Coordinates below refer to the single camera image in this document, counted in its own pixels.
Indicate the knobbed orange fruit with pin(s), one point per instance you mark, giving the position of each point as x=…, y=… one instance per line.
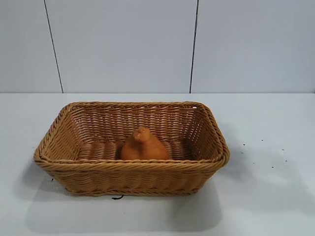
x=144, y=147

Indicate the brown woven wicker basket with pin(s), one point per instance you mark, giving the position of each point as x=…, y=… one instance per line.
x=133, y=172

